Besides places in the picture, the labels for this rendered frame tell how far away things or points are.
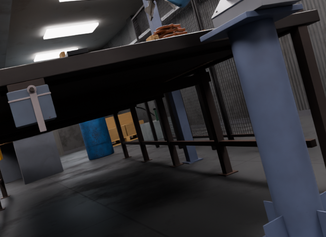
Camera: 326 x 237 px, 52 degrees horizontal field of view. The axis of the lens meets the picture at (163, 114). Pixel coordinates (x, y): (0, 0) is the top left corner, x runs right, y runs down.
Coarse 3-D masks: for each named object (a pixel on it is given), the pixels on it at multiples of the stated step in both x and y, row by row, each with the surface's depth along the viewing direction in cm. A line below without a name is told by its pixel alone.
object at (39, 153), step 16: (0, 144) 610; (16, 144) 560; (32, 144) 576; (48, 144) 593; (0, 160) 668; (16, 160) 686; (32, 160) 572; (48, 160) 588; (16, 176) 681; (32, 176) 568
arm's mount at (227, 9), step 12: (228, 0) 121; (240, 0) 111; (252, 0) 107; (264, 0) 104; (276, 0) 106; (288, 0) 109; (300, 0) 113; (216, 12) 126; (228, 12) 118; (240, 12) 113; (216, 24) 126
